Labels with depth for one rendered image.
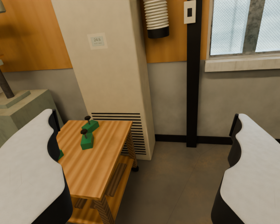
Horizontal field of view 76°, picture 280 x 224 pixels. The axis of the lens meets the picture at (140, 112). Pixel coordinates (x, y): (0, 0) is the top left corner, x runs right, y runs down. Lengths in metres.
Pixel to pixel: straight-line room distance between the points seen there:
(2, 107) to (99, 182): 1.13
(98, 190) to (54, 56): 1.34
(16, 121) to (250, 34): 1.88
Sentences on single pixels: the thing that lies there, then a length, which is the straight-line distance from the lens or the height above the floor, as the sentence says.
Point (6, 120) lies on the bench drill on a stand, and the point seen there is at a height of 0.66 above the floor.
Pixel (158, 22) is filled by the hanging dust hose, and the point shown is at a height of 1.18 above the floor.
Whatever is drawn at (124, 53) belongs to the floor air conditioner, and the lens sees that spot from 1.29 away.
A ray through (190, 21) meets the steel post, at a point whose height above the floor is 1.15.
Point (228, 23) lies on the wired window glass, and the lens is 1.60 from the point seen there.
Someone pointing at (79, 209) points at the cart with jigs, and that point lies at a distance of 1.43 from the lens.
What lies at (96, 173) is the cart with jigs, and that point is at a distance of 1.08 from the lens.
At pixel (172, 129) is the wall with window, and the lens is 1.88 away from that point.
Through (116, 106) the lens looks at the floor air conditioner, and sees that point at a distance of 1.49.
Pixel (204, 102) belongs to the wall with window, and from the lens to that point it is 1.71.
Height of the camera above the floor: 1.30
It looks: 31 degrees down
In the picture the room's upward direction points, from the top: 9 degrees counter-clockwise
